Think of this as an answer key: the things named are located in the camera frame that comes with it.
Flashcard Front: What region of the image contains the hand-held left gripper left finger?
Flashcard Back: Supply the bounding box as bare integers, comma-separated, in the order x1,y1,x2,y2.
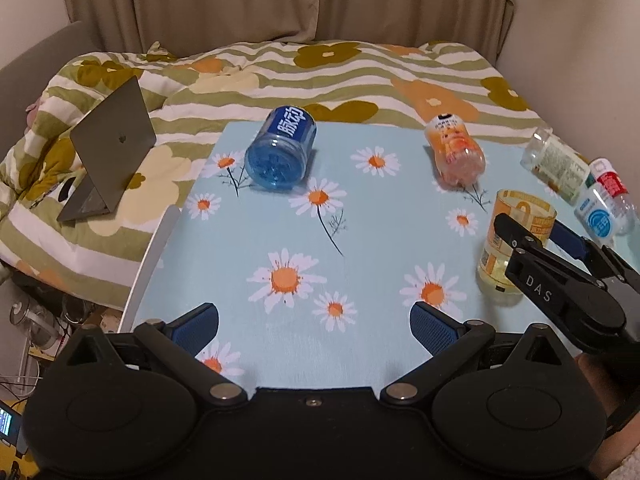
60,303,249,409

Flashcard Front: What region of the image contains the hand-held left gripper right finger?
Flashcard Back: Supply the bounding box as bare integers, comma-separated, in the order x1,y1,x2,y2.
380,302,572,407

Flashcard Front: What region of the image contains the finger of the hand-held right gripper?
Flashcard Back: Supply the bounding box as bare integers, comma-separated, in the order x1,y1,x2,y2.
549,220,640,288
492,213,608,313

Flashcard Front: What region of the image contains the yellow drink bottle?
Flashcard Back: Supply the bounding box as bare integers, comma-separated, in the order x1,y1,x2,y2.
476,189,558,306

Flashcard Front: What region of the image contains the person's right forearm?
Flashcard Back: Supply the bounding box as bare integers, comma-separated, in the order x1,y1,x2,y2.
575,352,640,480

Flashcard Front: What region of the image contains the bottle with red-blue label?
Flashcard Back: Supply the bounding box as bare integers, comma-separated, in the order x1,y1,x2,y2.
589,157,637,235

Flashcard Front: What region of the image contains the clear bottle green label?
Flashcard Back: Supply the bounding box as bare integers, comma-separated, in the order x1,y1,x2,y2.
520,127,592,206

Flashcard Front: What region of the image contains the daisy print tablecloth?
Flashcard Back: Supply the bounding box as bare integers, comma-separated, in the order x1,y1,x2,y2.
120,121,640,391

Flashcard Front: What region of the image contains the orange drink bottle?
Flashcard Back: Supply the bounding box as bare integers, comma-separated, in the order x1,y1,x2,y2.
424,112,487,190

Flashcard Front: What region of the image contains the white small appliance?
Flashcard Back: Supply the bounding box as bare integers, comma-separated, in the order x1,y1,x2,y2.
9,294,68,352

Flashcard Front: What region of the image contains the blue plastic bottle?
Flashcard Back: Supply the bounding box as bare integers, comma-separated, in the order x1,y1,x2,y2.
244,105,319,192

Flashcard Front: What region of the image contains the grey laptop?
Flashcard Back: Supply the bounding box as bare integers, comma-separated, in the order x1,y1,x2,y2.
56,76,157,223

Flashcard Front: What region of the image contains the small lit screen device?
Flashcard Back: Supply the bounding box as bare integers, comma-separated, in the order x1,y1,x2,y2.
0,400,27,450

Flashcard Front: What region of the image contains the floral striped blanket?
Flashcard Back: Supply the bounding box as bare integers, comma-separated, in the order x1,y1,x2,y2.
0,40,553,311

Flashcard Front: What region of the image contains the beige curtain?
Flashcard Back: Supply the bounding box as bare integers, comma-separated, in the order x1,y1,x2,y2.
57,0,518,58

